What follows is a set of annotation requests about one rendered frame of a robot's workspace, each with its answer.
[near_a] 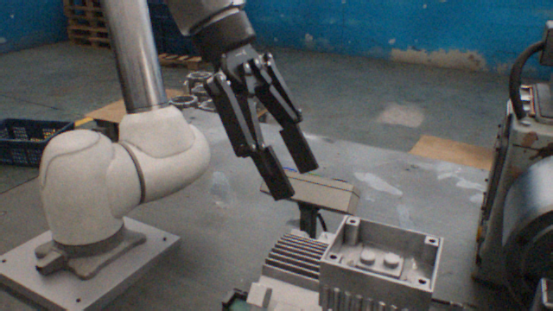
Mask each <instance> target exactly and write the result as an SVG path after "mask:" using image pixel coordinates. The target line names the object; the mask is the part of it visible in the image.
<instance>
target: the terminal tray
mask: <svg viewBox="0 0 553 311"><path fill-rule="evenodd" d="M348 241H349V242H350V244H349V243H348ZM358 241H359V242H358ZM363 241H364V246H365V244H366V248H365V249H364V250H363V248H364V247H363V246H362V245H363ZM356 242H358V244H357V245H356ZM352 243H353V244H352ZM442 243H443V238H442V237H438V236H434V235H430V234H427V233H423V232H417V231H412V230H409V229H405V228H401V227H397V226H394V225H387V224H383V223H379V222H376V221H372V220H369V219H362V218H358V217H353V216H350V215H346V216H345V218H344V219H343V221H342V222H341V224H340V227H339V228H338V230H337V232H336V233H335V235H334V238H333V239H332V241H331V243H330V245H329V246H328V248H327V250H326V251H325V253H324V255H323V256H322V258H321V259H320V262H319V278H318V289H319V293H318V306H320V307H321V310H322V311H328V310H329V309H331V310H333V311H429V308H430V303H431V300H432V295H433V291H434V287H435V279H436V274H437V270H438V265H439V261H440V256H441V251H442ZM373 246H374V247H375V248H374V247H373ZM389 248H390V249H389ZM368 249H369V251H368ZM388 249H389V250H388ZM350 250H351V251H350ZM353 250H355V251H353ZM387 250H388V251H389V254H388V251H387ZM394 252H395V254H394ZM359 253H361V255H360V254H359ZM381 253H383V254H381ZM343 255H344V257H343ZM400 256H401V258H399V257H400ZM412 256H413V257H414V258H415V259H416V260H415V259H413V261H412ZM342 257H343V263H342V262H341V258H342ZM405 257H406V258H405ZM344 258H345V259H344ZM403 258H405V259H404V260H403ZM350 260H351V264H350V265H346V264H347V262H348V261H349V263H350ZM352 260H353V262H354V263H355V264H352ZM414 263H415V264H416V266H415V269H412V267H413V266H414ZM421 265H422V266H421ZM354 266H355V267H354ZM419 266H420V267H419ZM416 267H417V269H416ZM422 267H424V269H422ZM406 275H407V277H406ZM405 278H406V279H407V280H404V279H405ZM410 281H411V282H410Z"/></svg>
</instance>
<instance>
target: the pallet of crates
mask: <svg viewBox="0 0 553 311"><path fill-rule="evenodd" d="M147 5H148V9H149V18H150V21H151V26H152V29H153V34H154V37H155V42H156V48H157V53H158V54H159V55H158V56H159V61H160V65H161V67H163V66H166V67H167V68H171V67H174V66H178V64H186V65H187V66H188V70H192V71H198V69H200V68H202V67H205V66H207V65H209V64H211V63H205V62H204V61H201V62H199V63H198V61H200V60H201V58H200V56H199V54H198V52H197V50H196V48H195V46H194V44H193V43H192V41H191V37H192V36H193V35H183V34H182V33H181V31H180V30H179V28H178V26H177V24H176V22H175V20H174V18H173V17H172V15H171V13H170V11H169V9H168V6H167V5H166V4H165V3H164V2H163V0H148V1H147ZM154 8H155V9H154ZM151 11H152V12H151ZM157 25H158V26H157ZM159 36H160V37H159ZM184 38H185V39H184ZM186 39H187V40H186Z"/></svg>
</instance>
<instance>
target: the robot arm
mask: <svg viewBox="0 0 553 311"><path fill-rule="evenodd" d="M99 1H100V4H101V8H102V12H103V16H104V19H105V26H106V27H105V29H106V33H107V36H108V40H109V43H110V47H111V53H112V57H113V60H114V64H115V68H116V71H117V75H118V81H119V85H120V88H121V92H122V95H123V99H124V106H125V110H126V113H127V114H126V115H124V117H123V119H122V121H121V123H120V125H119V140H118V141H119V143H112V142H111V140H110V139H109V138H108V137H107V136H105V135H103V134H101V133H99V132H96V131H91V130H71V131H68V132H65V133H62V134H59V135H58V136H56V137H54V138H53V139H52V140H51V141H50V142H49V144H48V145H47V147H46V148H45V149H44V153H43V156H42V159H41V167H40V190H41V199H42V204H43V208H44V212H45V215H46V218H47V222H48V226H49V228H50V231H51V234H52V239H53V240H51V241H49V242H47V243H45V244H41V245H39V246H37V247H36V248H35V256H36V257H39V258H42V260H41V261H40V262H38V263H37V264H36V265H35V268H36V271H38V272H39V273H38V274H40V275H42V276H44V275H46V274H48V273H51V272H53V271H56V270H59V269H61V268H65V269H67V270H70V271H72V272H73V273H74V274H76V275H77V276H78V278H79V279H80V280H87V281H88V280H90V279H92V278H94V277H95V276H96V275H97V274H98V272H99V271H100V270H101V269H103V268H104V267H105V266H106V265H108V264H109V263H111V262H113V261H114V260H116V259H117V258H119V257H121V256H122V255H123V254H124V253H126V252H127V251H129V250H131V249H132V248H134V247H135V246H138V245H140V244H143V243H144V242H145V241H146V235H145V234H144V233H143V232H136V231H132V230H131V229H128V228H126V227H125V225H124V218H123V216H125V215H126V214H128V213H129V212H130V211H131V210H133V209H134V208H135V207H136V206H140V205H142V204H145V203H149V202H152V201H155V200H157V199H160V198H162V197H166V196H168V195H171V194H174V193H176V192H178V191H180V190H182V189H183V188H185V187H187V186H189V185H190V184H192V183H193V182H195V181H196V180H197V179H198V178H199V177H201V176H202V175H203V173H204V172H205V171H206V170H207V167H208V164H209V162H210V149H209V145H208V143H207V140H206V138H205V137H204V136H203V134H202V133H201V132H200V131H199V130H198V129H196V128H195V127H194V126H193V125H190V124H188V123H187V121H186V120H185V118H184V117H183V114H182V112H181V111H180V110H179V109H177V108H176V107H175V106H174V105H169V102H168V95H167V92H166V88H165V84H164V80H163V76H162V69H161V65H160V61H159V56H158V53H157V48H156V42H155V37H154V34H153V29H152V26H151V21H150V18H149V9H148V5H147V1H146V0H99ZM163 2H164V3H165V4H166V5H167V6H168V9H169V11H170V13H171V15H172V17H173V18H174V20H175V22H176V24H177V26H178V28H179V30H180V31H181V33H182V34H183V35H193V36H192V37H191V41H192V43H193V44H194V46H195V48H196V50H197V52H198V54H199V56H200V58H201V60H203V61H204V62H205V63H212V64H213V69H214V74H215V75H214V76H213V77H212V78H211V79H209V80H207V81H204V82H203V83H202V86H203V88H204V90H205V91H206V92H207V94H209V96H210V97H211V99H212V100H213V102H214V104H215V107H216V109H217V111H218V113H219V117H220V120H221V122H222V124H223V126H224V128H225V131H226V134H227V136H228V138H229V141H230V143H231V145H232V148H233V150H234V153H235V155H236V156H237V157H240V156H242V157H244V159H245V157H247V156H249V157H251V159H252V160H253V161H254V163H255V165H256V167H257V170H258V172H259V174H260V175H261V176H262V177H263V179H264V182H265V184H266V185H267V187H268V189H269V190H270V194H271V196H272V198H273V200H274V201H279V200H285V199H288V198H291V197H294V195H295V194H296V192H295V190H294V188H293V187H292V185H291V183H290V181H289V178H288V176H287V175H286V173H285V171H283V168H282V166H281V164H280V162H279V161H278V159H277V156H276V154H275V152H274V150H273V148H272V147H271V145H269V146H266V147H265V143H264V138H263V134H262V131H261V127H260V123H259V119H258V116H257V110H256V106H255V103H254V97H255V96H256V97H257V98H258V99H259V100H260V102H261V103H262V104H263V105H264V107H265V108H266V109H267V110H268V112H269V113H270V114H271V115H272V117H273V118H274V119H275V120H276V122H277V123H278V124H279V125H280V127H281V128H282V129H281V130H279V131H278V132H279V134H280V136H281V138H282V139H283V142H284V143H285V144H286V146H287V148H288V150H289V152H290V154H291V156H292V159H293V161H294V163H295V165H296V167H297V169H298V171H299V173H300V175H302V174H305V173H307V172H310V171H313V170H316V169H318V168H319V167H320V166H319V164H317V162H316V160H315V157H314V155H313V153H312V151H311V149H310V147H309V146H308V143H307V141H306V139H305V137H304V135H303V134H302V130H301V128H300V126H299V123H301V122H302V120H303V117H302V110H301V109H300V107H299V105H298V104H297V103H296V100H295V99H294V97H293V95H292V93H291V92H290V90H289V88H288V87H287V85H286V83H285V82H283V78H282V76H281V75H280V73H279V72H278V70H277V68H276V65H275V63H274V61H273V58H272V56H271V54H270V53H269V52H268V53H266V54H263V55H258V53H257V52H256V51H255V49H254V48H253V47H252V45H251V43H252V42H253V41H255V39H256V37H257V36H256V33H255V31H254V29H253V27H252V26H251V23H250V21H249V19H248V17H247V15H246V13H245V11H244V10H241V9H243V8H244V6H245V4H246V1H245V0H163ZM239 10H240V11H239ZM262 81H263V82H262ZM236 94H237V96H236ZM291 108H292V109H293V110H292V109H291ZM254 141H255V143H254ZM241 144H243V145H242V146H241Z"/></svg>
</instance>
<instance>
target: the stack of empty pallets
mask: <svg viewBox="0 0 553 311"><path fill-rule="evenodd" d="M97 1H99V0H81V2H82V4H81V5H74V1H73V0H63V2H64V7H63V8H64V11H65V15H66V16H67V17H68V19H67V20H68V23H69V26H70V27H67V34H68V39H69V40H70V45H73V46H78V47H83V48H94V49H99V50H105V51H111V49H110V48H102V45H101V44H110V43H109V40H108V36H107V33H106V29H105V27H106V26H105V19H104V16H103V12H102V8H101V4H100V2H97ZM75 10H83V12H84V13H83V14H84V15H76V14H75ZM78 19H79V20H86V23H84V24H78ZM77 29H80V30H84V31H85V33H83V34H78V31H77ZM79 39H85V40H87V41H89V42H90V43H91V44H92V45H86V44H79Z"/></svg>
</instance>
